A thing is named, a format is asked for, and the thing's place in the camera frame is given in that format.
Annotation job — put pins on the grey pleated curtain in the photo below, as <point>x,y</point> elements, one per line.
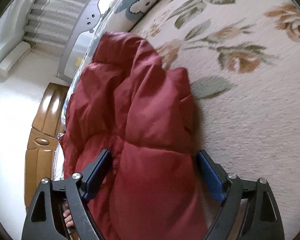
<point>55,17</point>

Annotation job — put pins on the blue cloud print duvet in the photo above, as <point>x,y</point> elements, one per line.
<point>140,5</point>

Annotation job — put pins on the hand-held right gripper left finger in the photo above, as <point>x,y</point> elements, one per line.
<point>97,172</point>

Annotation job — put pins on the red quilted puffer jacket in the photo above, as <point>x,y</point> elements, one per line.
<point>145,130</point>

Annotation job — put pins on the wooden headboard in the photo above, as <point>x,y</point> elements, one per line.
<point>42,120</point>

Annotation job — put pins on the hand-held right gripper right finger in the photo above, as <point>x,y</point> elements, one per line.
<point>210,177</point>

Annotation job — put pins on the white air conditioner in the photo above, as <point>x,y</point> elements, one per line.
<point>12,58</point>

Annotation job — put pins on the grey bed guard rail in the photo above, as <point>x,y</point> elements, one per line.
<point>90,20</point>

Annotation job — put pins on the striped pillow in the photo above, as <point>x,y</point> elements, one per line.
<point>57,160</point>

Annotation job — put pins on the floral bedspread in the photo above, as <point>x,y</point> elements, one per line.
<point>252,130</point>

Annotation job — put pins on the person's left hand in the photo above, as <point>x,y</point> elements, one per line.
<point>68,220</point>

